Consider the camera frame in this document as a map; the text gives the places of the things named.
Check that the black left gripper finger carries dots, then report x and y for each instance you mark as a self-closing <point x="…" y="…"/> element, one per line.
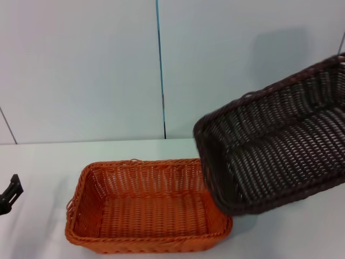
<point x="12" y="193"/>

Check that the orange woven plastic basket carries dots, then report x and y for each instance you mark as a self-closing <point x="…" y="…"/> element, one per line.
<point x="134" y="215"/>

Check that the dark brown woven basket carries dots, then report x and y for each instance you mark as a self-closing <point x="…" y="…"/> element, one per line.
<point x="283" y="151"/>

